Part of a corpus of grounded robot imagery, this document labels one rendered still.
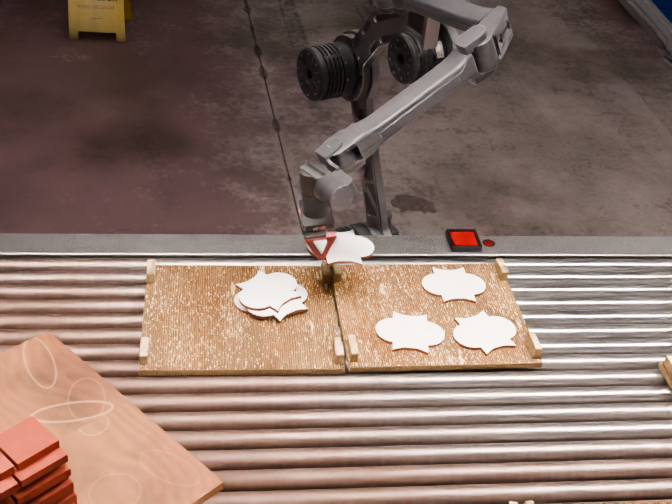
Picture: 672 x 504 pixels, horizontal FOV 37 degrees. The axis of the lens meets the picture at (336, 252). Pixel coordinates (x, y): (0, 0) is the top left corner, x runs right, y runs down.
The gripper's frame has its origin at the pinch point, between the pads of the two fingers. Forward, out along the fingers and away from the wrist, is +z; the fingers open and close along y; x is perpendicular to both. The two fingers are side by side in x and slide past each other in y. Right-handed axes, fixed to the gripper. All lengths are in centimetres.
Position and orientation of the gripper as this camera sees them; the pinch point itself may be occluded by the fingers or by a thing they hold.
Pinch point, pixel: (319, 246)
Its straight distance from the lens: 214.8
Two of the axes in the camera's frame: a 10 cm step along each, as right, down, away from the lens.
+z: 0.5, 8.0, 6.0
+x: -9.9, 1.3, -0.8
